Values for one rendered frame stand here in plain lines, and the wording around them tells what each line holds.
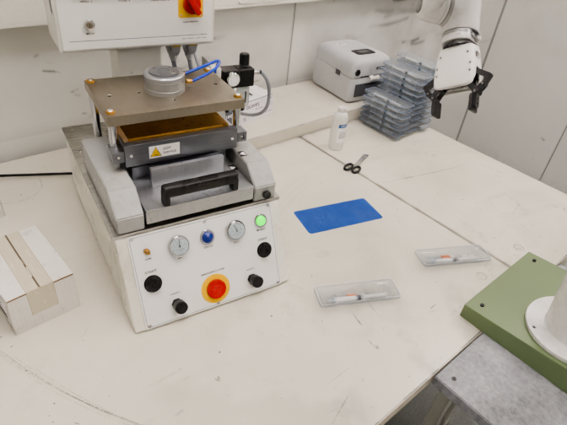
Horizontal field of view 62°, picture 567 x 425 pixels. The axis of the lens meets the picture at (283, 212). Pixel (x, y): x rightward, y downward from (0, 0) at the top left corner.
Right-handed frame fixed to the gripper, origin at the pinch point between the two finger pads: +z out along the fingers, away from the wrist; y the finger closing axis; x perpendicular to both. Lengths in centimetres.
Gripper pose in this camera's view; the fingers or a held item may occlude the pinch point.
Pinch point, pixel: (453, 110)
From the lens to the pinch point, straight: 120.4
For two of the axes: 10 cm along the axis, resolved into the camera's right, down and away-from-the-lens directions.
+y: -6.7, -0.1, 7.4
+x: -7.3, -1.5, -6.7
